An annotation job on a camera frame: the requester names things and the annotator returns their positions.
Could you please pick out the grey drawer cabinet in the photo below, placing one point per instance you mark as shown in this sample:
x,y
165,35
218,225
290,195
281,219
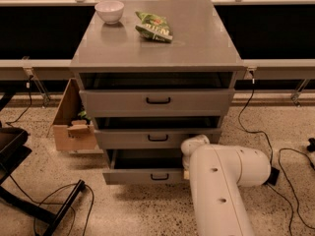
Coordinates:
x,y
200,56

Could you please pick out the green chip bag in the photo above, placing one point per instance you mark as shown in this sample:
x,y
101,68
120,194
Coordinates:
x,y
153,27

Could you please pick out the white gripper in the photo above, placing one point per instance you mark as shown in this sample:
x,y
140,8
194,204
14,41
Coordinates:
x,y
189,147

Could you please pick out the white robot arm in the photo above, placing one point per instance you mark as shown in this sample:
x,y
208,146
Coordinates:
x,y
216,173

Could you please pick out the grey bottom drawer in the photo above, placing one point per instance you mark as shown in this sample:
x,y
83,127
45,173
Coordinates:
x,y
144,166

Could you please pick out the grey middle drawer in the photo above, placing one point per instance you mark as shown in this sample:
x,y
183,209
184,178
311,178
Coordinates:
x,y
150,138

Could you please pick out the grey top drawer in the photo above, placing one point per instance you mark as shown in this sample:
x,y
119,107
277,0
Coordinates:
x,y
156,102

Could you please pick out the white bowl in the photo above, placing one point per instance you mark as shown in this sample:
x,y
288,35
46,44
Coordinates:
x,y
110,11

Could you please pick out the grey drawer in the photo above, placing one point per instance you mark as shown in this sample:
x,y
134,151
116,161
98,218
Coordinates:
x,y
144,166
156,102
150,138

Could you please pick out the black chair base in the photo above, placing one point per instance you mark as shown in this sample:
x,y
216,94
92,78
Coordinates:
x,y
47,176

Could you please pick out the cardboard box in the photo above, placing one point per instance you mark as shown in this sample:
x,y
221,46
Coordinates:
x,y
70,130

